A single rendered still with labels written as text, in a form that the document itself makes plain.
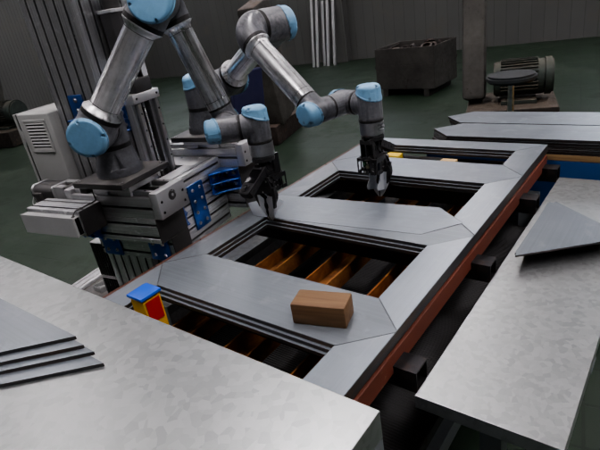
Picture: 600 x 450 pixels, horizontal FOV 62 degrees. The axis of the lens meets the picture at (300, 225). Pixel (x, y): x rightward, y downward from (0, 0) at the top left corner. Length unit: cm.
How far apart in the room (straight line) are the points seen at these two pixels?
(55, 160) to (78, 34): 51
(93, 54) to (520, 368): 159
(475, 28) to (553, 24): 572
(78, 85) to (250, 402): 153
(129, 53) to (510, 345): 119
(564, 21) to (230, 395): 1064
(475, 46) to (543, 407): 459
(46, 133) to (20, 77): 1004
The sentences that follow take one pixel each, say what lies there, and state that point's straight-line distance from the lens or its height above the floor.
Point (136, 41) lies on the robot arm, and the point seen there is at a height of 143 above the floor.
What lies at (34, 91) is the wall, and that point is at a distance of 1226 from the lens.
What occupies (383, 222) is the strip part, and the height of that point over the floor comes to 84.
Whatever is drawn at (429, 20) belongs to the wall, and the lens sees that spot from 1131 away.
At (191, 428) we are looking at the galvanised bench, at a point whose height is 105.
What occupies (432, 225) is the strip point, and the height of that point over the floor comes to 84.
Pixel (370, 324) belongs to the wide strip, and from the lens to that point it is 106.
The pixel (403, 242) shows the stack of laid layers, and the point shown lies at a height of 84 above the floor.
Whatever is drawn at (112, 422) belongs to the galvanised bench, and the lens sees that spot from 68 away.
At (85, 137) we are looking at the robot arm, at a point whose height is 121.
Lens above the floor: 148
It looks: 24 degrees down
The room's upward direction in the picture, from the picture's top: 10 degrees counter-clockwise
